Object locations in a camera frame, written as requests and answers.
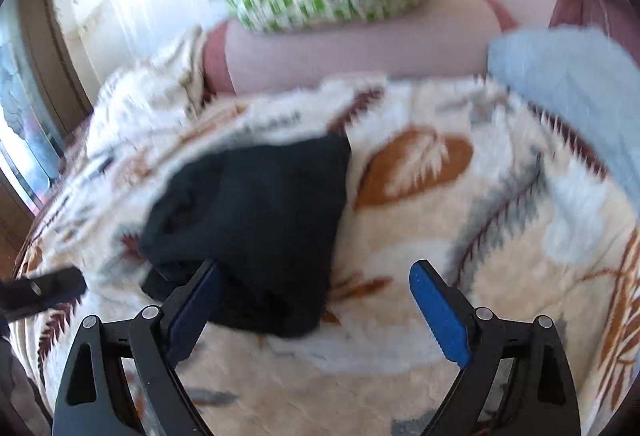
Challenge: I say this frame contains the black pants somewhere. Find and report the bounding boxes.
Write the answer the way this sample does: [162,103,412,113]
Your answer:
[139,133,353,338]

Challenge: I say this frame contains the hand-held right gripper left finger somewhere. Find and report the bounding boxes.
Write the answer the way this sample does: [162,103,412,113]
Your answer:
[50,257,223,436]

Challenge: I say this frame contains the light blue cloth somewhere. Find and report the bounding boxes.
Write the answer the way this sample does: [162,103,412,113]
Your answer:
[487,27,640,217]

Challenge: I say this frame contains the wooden window frame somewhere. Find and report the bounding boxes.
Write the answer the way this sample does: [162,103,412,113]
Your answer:
[0,0,96,227]

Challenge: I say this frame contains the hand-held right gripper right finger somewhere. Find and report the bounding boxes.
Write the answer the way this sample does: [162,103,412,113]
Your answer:
[409,259,583,436]

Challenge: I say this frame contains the leaf print fleece blanket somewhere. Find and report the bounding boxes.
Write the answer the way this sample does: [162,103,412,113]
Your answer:
[10,71,640,436]

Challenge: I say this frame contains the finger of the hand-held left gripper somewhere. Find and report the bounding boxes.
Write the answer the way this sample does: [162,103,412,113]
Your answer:
[0,267,87,317]

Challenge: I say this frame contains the cream printed pillow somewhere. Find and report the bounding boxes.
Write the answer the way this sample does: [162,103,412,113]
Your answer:
[87,26,211,137]

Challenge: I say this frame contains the pink bolster cushion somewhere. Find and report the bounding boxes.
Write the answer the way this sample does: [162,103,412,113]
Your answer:
[202,0,516,94]

